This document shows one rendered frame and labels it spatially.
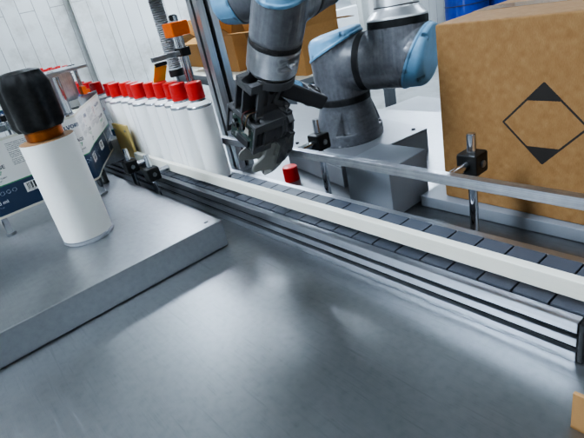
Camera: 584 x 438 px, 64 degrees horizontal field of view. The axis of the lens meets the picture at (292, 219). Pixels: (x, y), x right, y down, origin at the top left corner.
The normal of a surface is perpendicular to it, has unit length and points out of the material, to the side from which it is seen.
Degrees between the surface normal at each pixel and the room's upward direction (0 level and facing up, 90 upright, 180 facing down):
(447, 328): 0
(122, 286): 90
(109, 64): 90
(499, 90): 90
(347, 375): 0
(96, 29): 90
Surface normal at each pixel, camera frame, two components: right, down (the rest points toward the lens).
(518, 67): -0.76, 0.41
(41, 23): 0.48, 0.29
